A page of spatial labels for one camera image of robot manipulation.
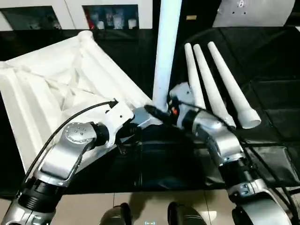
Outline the white plastic table leg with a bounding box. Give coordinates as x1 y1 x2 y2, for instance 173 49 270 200
207 41 262 129
152 0 183 118
184 42 207 110
192 44 236 128

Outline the white plastic table top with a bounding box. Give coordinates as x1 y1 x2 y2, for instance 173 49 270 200
0 30 165 175

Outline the grey left robot foot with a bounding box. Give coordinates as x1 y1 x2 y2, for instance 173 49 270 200
100 202 131 225

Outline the grey robot foot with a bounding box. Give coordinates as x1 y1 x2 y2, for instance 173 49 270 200
167 201 204 225
100 202 131 225

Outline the grey right robot foot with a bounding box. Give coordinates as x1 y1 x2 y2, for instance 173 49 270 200
167 201 204 225

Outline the black work mat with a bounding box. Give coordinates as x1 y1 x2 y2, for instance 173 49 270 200
0 25 300 195

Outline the black box with gold label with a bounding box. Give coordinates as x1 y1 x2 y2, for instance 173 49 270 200
152 0 221 30

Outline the white glass door cabinet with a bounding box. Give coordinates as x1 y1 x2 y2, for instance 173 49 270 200
0 0 154 31

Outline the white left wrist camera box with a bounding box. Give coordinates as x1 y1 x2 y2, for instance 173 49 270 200
103 99 135 150

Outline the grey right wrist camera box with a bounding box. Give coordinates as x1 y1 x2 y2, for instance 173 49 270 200
168 82 195 111

